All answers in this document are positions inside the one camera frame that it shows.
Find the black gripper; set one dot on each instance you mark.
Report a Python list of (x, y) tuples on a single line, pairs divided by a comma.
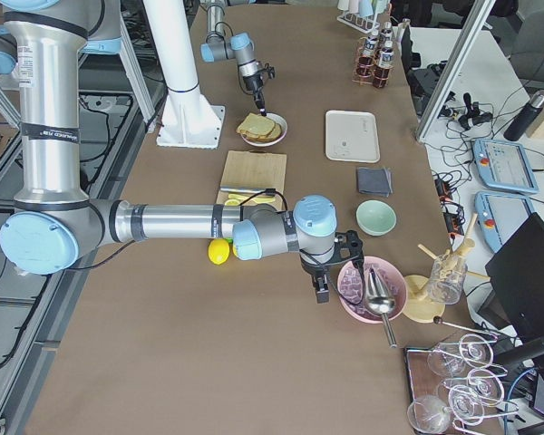
[(253, 83), (313, 267)]

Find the bread slice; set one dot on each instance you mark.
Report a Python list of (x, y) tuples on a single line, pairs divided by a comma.
[(275, 133), (256, 126)]

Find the white round plate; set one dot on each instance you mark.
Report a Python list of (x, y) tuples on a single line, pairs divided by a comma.
[(277, 119)]

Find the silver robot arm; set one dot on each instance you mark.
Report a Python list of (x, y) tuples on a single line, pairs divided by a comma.
[(222, 44), (55, 221)]

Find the cream rabbit tray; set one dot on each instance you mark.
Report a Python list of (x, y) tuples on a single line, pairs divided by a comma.
[(351, 136)]

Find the dark wooden glass tray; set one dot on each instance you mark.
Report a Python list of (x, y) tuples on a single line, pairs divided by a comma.
[(423, 381)]

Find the bread slice on plate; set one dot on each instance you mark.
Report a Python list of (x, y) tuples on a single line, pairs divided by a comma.
[(275, 133)]

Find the clear ice cubes pile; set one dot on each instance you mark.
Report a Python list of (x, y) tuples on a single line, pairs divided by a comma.
[(350, 287)]

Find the pink bowl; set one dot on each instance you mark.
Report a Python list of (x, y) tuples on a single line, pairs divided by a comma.
[(401, 299)]

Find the metal ice scoop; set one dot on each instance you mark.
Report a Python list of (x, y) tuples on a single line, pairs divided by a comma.
[(379, 301)]

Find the wooden cutting board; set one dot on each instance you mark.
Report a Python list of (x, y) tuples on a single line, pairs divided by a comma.
[(251, 170)]

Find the green bowl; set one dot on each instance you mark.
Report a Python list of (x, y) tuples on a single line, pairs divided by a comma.
[(375, 217)]

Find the steel muddler bar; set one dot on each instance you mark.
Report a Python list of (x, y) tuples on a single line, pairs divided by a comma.
[(247, 190)]

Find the yellow plastic knife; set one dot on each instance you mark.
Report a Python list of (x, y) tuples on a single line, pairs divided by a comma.
[(255, 199)]

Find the half lemon slice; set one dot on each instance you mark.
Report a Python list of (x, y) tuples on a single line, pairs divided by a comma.
[(232, 202)]

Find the wooden cup stand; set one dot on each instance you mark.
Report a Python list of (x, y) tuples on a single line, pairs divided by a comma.
[(427, 297)]

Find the yellow lemon left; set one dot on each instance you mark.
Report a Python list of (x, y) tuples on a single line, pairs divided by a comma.
[(218, 251)]

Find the dark drink bottle back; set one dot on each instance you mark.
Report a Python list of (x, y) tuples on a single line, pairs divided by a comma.
[(373, 43)]

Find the dark drink bottle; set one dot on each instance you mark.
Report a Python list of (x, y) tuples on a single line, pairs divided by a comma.
[(373, 43), (383, 65)]

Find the grey folded cloth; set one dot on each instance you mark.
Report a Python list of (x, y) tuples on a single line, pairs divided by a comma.
[(374, 181)]

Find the dark drink bottle front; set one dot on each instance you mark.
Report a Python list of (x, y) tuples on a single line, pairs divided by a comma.
[(383, 65)]

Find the glass cup on stand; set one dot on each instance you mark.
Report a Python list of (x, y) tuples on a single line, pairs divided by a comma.
[(446, 280)]

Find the white dish rack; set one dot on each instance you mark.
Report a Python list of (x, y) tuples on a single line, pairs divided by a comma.
[(362, 15)]

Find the wine glass upper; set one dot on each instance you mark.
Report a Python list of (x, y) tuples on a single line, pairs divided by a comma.
[(452, 358)]

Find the wine glass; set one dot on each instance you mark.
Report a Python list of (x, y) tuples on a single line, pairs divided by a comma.
[(466, 405), (484, 383), (452, 358)]

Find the round glass bottom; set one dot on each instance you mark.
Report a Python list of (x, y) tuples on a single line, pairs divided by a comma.
[(429, 414)]

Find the wine glass lower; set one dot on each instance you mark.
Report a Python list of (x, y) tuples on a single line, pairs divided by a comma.
[(466, 405)]

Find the blue teach pendant lower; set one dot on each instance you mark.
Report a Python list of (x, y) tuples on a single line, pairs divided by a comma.
[(500, 215)]

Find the blue teach pendant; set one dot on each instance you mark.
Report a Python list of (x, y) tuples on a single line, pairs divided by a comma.
[(504, 165), (500, 215)]

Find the wine glass middle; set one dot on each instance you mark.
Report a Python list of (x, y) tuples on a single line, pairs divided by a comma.
[(484, 383)]

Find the black monitor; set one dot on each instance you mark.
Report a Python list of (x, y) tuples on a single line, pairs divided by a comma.
[(517, 278)]

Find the blue teach pendant upper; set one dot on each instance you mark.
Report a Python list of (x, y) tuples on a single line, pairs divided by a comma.
[(504, 165)]

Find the black water bottle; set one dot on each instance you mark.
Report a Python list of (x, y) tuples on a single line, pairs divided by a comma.
[(525, 117)]

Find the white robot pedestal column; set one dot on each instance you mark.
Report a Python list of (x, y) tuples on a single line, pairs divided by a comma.
[(188, 120)]

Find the copper wire bottle rack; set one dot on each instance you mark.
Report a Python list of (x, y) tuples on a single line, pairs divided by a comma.
[(363, 75)]

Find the aluminium frame post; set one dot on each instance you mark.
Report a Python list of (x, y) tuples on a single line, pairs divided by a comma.
[(467, 37)]

